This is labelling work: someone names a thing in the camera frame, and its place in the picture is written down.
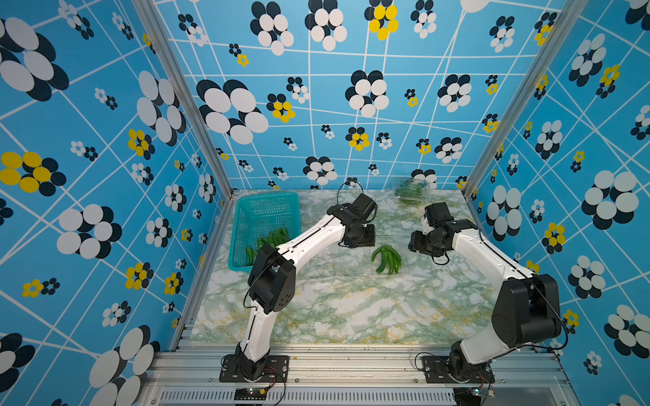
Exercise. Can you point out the teal plastic basket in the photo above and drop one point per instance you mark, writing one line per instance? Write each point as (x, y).
(257, 216)

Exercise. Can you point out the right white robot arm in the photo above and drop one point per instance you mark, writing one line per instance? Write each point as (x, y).
(527, 309)

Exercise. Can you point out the aluminium frame post left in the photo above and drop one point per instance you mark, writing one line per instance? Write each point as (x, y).
(155, 29)

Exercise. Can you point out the green peppers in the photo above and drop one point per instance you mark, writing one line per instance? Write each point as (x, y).
(274, 239)

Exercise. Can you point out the clear clamshell with peppers front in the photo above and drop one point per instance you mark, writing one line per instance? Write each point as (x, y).
(348, 265)

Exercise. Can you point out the aluminium frame post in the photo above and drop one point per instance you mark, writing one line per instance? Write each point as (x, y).
(567, 20)
(155, 29)

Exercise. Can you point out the clear clamshell with peppers back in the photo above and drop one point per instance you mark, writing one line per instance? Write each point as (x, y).
(411, 191)

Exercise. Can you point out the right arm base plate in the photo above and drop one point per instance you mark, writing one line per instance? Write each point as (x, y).
(437, 370)

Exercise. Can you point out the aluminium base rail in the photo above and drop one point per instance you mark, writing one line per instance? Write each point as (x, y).
(352, 374)

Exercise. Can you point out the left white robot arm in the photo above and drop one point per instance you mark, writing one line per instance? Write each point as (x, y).
(272, 281)

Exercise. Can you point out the aluminium frame post right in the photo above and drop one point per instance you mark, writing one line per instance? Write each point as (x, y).
(567, 20)

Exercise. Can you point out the controller board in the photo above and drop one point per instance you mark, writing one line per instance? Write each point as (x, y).
(473, 396)
(250, 396)

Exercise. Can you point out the left controller board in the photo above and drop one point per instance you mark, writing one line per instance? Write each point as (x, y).
(250, 396)

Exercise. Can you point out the right controller board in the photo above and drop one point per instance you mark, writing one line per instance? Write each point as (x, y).
(473, 396)

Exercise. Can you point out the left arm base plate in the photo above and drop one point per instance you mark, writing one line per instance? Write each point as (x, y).
(277, 368)

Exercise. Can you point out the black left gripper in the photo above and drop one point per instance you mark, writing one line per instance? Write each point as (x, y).
(369, 240)

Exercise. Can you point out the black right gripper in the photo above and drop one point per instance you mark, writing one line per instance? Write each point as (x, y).
(415, 244)

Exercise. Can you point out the clear clamshell with peppers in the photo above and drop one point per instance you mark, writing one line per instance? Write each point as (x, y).
(411, 191)
(390, 260)
(348, 265)

